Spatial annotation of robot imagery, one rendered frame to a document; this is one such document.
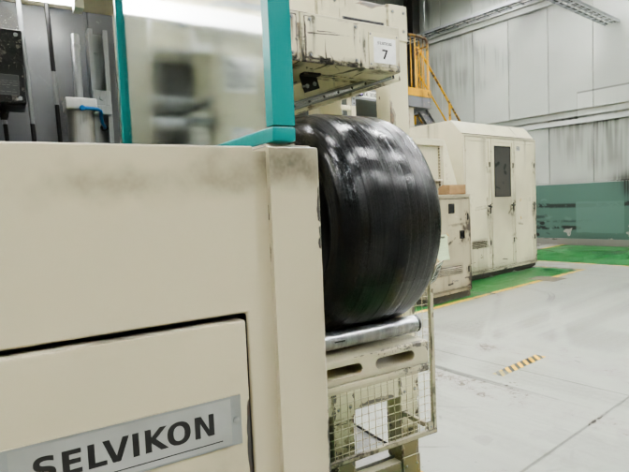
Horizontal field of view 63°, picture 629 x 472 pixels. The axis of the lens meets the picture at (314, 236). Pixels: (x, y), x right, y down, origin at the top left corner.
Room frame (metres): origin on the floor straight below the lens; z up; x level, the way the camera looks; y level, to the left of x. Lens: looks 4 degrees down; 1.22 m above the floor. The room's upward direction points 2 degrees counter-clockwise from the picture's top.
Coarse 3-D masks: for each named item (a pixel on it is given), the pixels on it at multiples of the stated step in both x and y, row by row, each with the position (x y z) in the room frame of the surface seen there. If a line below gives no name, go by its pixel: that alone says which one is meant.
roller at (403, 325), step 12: (372, 324) 1.25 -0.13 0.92; (384, 324) 1.26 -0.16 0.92; (396, 324) 1.27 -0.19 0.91; (408, 324) 1.29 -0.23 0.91; (420, 324) 1.31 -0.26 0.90; (336, 336) 1.18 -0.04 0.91; (348, 336) 1.20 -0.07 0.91; (360, 336) 1.21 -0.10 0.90; (372, 336) 1.23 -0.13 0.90; (384, 336) 1.25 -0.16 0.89; (336, 348) 1.19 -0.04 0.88
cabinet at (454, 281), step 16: (448, 208) 6.00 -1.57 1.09; (464, 208) 6.21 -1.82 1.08; (448, 224) 6.01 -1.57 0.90; (464, 224) 6.21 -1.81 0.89; (448, 240) 6.00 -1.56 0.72; (464, 240) 6.20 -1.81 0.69; (448, 256) 5.98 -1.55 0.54; (464, 256) 6.20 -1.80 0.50; (448, 272) 5.99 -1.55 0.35; (464, 272) 6.19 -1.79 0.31; (448, 288) 5.99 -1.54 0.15; (464, 288) 6.20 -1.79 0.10
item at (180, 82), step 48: (144, 0) 0.70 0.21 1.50; (192, 0) 0.54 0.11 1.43; (240, 0) 0.44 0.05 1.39; (288, 0) 0.39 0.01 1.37; (144, 48) 0.72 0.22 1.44; (192, 48) 0.55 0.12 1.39; (240, 48) 0.44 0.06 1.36; (288, 48) 0.39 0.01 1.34; (144, 96) 0.73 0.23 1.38; (192, 96) 0.55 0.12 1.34; (240, 96) 0.44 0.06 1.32; (288, 96) 0.39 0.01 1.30; (192, 144) 0.56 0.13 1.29; (240, 144) 0.43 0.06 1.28
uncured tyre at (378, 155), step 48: (336, 144) 1.16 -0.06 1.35; (384, 144) 1.19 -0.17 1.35; (336, 192) 1.12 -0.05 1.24; (384, 192) 1.12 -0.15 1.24; (432, 192) 1.19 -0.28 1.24; (336, 240) 1.12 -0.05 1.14; (384, 240) 1.11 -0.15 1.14; (432, 240) 1.18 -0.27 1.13; (336, 288) 1.14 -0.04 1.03; (384, 288) 1.15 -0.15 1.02
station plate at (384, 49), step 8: (376, 40) 1.68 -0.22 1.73; (384, 40) 1.69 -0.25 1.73; (392, 40) 1.71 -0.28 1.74; (376, 48) 1.68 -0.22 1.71; (384, 48) 1.69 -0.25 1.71; (392, 48) 1.71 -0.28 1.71; (376, 56) 1.68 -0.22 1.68; (384, 56) 1.69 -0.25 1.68; (392, 56) 1.71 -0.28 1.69; (392, 64) 1.71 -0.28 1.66
